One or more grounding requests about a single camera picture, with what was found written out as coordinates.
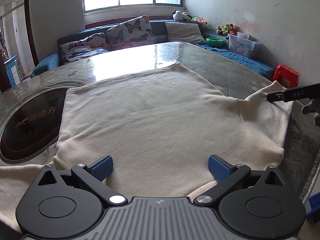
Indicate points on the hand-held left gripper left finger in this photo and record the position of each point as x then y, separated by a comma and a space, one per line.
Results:
101, 167

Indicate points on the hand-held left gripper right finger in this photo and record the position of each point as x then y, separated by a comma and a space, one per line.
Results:
219, 167

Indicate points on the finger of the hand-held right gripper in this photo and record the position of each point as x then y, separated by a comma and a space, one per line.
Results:
290, 95

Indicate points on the cream knit sweater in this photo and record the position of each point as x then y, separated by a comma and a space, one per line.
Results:
160, 120

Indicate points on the person's right hand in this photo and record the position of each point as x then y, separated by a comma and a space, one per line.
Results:
315, 108

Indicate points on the red plastic stool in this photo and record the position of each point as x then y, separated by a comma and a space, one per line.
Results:
285, 73

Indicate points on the blue bed sheet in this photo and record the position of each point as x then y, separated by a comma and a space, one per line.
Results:
240, 61

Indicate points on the clear plastic storage box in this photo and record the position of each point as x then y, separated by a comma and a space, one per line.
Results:
241, 46

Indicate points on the round black induction cooktop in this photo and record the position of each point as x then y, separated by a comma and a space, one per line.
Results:
30, 125

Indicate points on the brown plush toy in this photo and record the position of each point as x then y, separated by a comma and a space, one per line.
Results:
226, 29

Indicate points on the green plastic bowl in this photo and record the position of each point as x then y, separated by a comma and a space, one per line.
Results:
215, 42

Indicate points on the blue plastic object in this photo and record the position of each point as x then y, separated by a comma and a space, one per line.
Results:
313, 203

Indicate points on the pink flower toy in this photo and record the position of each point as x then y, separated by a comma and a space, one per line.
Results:
200, 21

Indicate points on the flat butterfly print pillow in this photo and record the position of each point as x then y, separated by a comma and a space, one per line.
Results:
82, 47

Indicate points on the grey pillow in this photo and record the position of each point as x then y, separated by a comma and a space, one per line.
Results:
183, 32

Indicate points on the light blue cabinet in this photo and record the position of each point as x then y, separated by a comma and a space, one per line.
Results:
12, 70

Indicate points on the panda plush toy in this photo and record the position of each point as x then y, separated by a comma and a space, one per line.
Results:
180, 15

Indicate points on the large butterfly print pillow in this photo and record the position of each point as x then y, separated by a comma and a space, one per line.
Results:
130, 33

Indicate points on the dark blue sofa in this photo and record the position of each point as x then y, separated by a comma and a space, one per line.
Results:
157, 28

